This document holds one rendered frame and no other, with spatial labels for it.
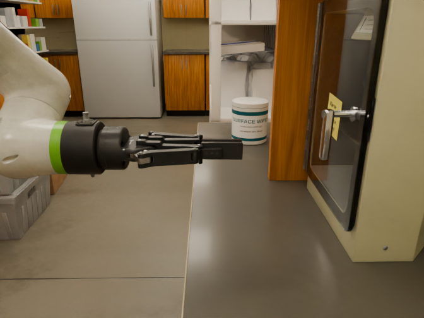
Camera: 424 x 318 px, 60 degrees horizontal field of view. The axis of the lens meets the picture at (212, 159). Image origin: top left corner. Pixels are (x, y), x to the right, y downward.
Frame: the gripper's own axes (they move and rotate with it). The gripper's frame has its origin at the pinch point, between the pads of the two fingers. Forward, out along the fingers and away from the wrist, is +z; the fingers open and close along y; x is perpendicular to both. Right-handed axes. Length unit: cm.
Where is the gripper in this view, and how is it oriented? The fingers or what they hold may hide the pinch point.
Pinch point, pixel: (221, 148)
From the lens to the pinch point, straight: 63.3
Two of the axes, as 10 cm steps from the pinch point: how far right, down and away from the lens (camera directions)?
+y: -0.1, -3.6, 9.3
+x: -0.1, 9.3, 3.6
